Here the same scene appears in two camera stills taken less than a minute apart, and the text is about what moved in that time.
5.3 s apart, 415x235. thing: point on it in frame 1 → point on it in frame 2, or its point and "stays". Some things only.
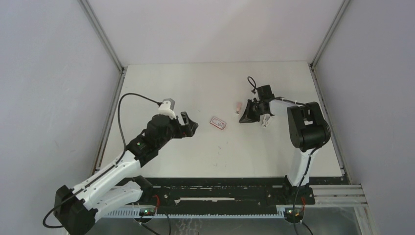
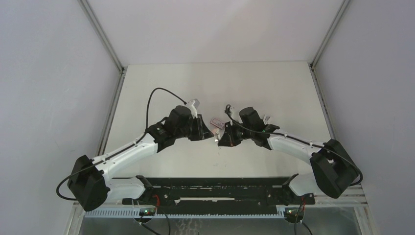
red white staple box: [218, 123] stays
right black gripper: [248, 117] → [228, 139]
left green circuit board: [147, 212] stays
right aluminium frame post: [312, 65] stays
